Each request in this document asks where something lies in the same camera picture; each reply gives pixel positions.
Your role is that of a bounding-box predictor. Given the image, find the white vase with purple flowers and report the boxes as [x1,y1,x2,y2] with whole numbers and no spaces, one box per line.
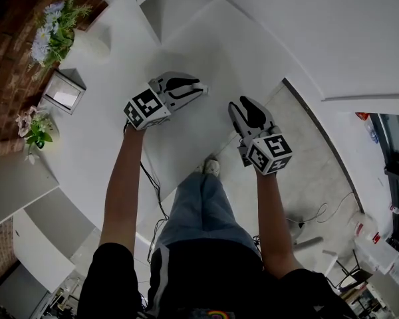
[26,0,111,79]

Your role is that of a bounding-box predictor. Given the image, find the person's black shirt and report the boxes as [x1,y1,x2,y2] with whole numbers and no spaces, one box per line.
[76,237,358,319]

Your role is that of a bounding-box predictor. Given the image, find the dark picture frame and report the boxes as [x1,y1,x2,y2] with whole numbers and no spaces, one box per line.
[41,68,87,116]

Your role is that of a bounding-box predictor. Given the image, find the white shelf unit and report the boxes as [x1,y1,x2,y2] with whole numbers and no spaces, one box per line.
[86,0,227,46]

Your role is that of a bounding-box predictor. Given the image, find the person's right forearm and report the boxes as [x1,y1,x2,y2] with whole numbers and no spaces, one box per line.
[254,169,304,279]

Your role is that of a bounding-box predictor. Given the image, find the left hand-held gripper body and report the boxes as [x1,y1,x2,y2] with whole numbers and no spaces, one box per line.
[123,76,172,131]

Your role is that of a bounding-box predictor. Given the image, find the person's right shoe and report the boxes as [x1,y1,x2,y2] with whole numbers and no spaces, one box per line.
[202,157,222,179]

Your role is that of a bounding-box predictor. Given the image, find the black window frame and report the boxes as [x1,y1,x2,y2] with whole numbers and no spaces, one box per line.
[378,112,399,262]

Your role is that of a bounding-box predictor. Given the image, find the person's blue jeans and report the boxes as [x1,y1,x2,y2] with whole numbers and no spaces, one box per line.
[152,172,264,266]

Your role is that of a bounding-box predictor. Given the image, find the white desk with drawers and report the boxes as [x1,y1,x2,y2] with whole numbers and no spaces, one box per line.
[36,0,289,242]

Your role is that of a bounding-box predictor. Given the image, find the clear container with red label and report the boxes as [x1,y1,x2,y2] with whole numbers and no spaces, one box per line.
[352,211,399,280]

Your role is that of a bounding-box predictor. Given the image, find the clear plastic water bottle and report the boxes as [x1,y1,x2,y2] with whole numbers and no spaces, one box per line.
[364,121,380,145]

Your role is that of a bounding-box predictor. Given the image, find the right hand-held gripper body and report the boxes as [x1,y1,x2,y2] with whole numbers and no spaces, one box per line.
[237,126,293,176]

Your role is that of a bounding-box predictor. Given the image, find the white open cabinet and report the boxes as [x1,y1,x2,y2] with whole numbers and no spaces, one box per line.
[12,187,97,294]

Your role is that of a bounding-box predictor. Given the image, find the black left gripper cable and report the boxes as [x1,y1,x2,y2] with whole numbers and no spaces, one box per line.
[122,124,171,266]

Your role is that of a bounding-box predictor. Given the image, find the person's left forearm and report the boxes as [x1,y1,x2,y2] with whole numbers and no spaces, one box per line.
[98,124,150,256]

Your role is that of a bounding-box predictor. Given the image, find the pink flowers in green vase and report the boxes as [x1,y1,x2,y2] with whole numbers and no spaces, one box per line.
[15,104,60,165]

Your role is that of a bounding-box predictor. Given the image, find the white floor cable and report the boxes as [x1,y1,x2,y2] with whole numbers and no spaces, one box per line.
[299,191,357,226]

